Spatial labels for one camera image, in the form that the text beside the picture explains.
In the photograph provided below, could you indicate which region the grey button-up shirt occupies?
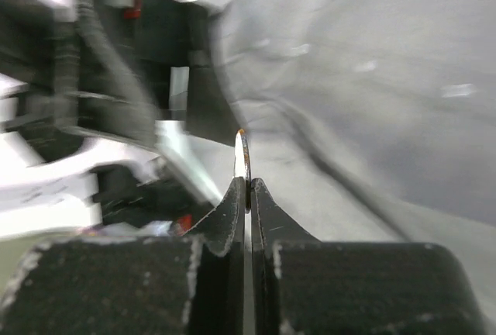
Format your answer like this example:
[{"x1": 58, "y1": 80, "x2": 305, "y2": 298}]
[{"x1": 206, "y1": 0, "x2": 495, "y2": 260}]

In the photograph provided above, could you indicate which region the silver yellow round brooch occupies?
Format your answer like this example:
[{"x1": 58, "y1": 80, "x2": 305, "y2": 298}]
[{"x1": 234, "y1": 130, "x2": 251, "y2": 183}]

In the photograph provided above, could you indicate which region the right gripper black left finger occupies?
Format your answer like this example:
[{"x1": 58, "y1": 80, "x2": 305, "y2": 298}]
[{"x1": 1, "y1": 178, "x2": 246, "y2": 334}]

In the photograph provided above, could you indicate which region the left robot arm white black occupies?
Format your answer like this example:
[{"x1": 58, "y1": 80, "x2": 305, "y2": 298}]
[{"x1": 1, "y1": 0, "x2": 241, "y2": 239}]

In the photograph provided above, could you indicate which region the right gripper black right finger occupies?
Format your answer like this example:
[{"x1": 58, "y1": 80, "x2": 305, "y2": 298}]
[{"x1": 250, "y1": 178, "x2": 484, "y2": 334}]

